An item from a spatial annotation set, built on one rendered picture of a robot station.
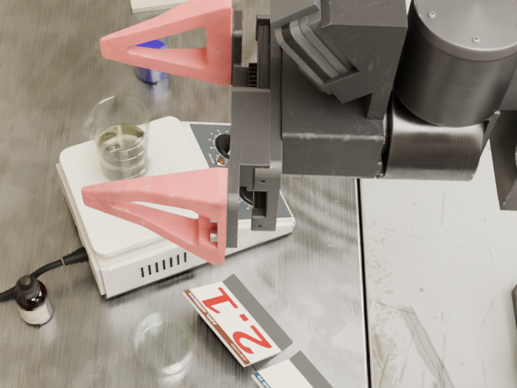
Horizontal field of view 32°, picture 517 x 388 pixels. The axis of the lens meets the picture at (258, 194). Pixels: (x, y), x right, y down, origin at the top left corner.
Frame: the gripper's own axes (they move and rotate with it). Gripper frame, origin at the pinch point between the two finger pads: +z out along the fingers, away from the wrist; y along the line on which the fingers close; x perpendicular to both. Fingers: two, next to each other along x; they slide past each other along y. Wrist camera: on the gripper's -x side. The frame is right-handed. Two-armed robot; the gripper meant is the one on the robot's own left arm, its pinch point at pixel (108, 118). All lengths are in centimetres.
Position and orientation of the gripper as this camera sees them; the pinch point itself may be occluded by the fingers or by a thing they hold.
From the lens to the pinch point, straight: 49.8
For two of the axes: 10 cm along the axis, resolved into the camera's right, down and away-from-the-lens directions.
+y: -0.1, 8.6, -5.1
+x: -0.4, 5.1, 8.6
